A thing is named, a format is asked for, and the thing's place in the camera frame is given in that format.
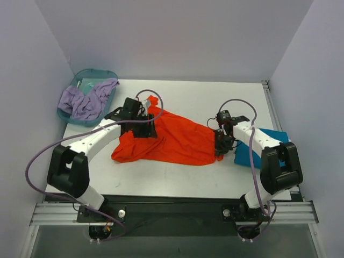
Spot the orange t shirt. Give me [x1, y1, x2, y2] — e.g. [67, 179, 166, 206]
[111, 110, 224, 166]

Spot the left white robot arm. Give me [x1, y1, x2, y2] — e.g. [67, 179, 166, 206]
[47, 98, 157, 221]

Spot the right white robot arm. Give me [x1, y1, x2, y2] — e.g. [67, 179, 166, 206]
[214, 111, 303, 219]

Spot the folded blue t shirt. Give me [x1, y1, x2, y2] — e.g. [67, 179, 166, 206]
[234, 128, 289, 169]

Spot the purple t shirt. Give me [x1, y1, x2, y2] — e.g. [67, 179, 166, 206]
[58, 78, 119, 121]

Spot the teal plastic basket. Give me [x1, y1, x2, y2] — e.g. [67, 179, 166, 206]
[57, 69, 120, 127]

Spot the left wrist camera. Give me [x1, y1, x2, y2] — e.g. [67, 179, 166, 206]
[141, 99, 151, 109]

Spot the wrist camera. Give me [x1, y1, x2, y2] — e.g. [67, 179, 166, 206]
[216, 110, 232, 127]
[141, 99, 151, 109]

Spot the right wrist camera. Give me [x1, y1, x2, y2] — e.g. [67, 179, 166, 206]
[216, 110, 232, 127]

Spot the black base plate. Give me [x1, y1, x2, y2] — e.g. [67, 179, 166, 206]
[76, 195, 272, 237]

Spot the aluminium mounting rail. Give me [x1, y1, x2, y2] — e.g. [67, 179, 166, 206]
[30, 202, 319, 226]

